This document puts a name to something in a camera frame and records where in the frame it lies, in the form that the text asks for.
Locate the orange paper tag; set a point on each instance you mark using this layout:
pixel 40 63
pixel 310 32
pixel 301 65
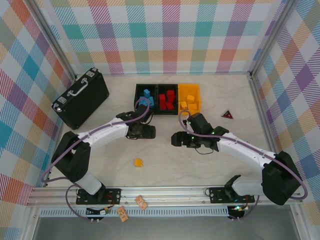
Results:
pixel 122 213
pixel 141 202

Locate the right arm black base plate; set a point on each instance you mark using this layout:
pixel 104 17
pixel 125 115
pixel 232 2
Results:
pixel 216 195

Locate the silver side frame rail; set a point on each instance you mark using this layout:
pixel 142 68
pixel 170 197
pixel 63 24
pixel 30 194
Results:
pixel 47 183
pixel 258 100

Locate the red black triangle piece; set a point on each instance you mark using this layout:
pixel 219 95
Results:
pixel 228 115

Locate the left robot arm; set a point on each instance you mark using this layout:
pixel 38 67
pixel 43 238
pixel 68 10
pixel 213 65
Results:
pixel 105 132

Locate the small power connector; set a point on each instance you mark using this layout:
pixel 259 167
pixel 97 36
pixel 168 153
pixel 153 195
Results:
pixel 105 211
pixel 238 208

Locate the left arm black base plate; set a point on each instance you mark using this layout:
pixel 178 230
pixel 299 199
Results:
pixel 113 196

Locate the silver front frame post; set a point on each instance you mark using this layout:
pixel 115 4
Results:
pixel 300 222
pixel 30 225

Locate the silver frame post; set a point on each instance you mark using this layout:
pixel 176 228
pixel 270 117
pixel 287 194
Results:
pixel 300 222
pixel 30 225
pixel 55 40
pixel 272 37

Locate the yellow lego brick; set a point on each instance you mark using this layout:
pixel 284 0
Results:
pixel 183 105
pixel 191 98
pixel 192 107
pixel 138 163

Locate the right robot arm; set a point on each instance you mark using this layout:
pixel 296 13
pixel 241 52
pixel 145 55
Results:
pixel 245 150

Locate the yellow plastic bin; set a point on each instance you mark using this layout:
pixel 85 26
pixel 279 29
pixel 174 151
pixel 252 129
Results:
pixel 185 91

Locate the silver front frame rail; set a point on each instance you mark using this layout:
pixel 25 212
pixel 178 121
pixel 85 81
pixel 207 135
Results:
pixel 162 193

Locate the black plastic bin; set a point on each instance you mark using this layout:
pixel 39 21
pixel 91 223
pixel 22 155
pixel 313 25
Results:
pixel 139 92
pixel 162 89

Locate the black carrying case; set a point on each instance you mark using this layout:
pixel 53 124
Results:
pixel 85 105

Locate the red lego brick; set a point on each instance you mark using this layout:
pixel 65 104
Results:
pixel 162 98
pixel 162 106
pixel 171 107
pixel 172 99
pixel 171 93

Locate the silver rear frame post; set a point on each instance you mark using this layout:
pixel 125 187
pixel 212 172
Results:
pixel 272 37
pixel 55 40

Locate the silver rear frame rail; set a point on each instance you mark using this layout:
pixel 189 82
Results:
pixel 175 73

